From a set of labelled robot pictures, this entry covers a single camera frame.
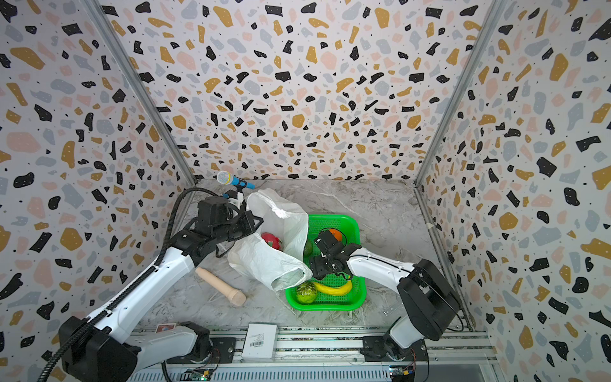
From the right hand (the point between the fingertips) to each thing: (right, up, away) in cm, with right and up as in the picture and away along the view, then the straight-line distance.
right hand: (317, 261), depth 88 cm
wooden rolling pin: (-27, -10, -6) cm, 30 cm away
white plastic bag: (-12, +5, -16) cm, 21 cm away
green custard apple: (-3, -8, -10) cm, 13 cm away
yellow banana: (+6, -10, -4) cm, 12 cm away
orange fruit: (+6, +12, -16) cm, 21 cm away
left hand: (-17, +18, -12) cm, 27 cm away
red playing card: (-49, -18, -11) cm, 53 cm away
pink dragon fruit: (-17, +7, +4) cm, 18 cm away
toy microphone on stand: (-33, +31, 0) cm, 45 cm away
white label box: (-17, -21, -16) cm, 31 cm away
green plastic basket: (+13, -13, -4) cm, 19 cm away
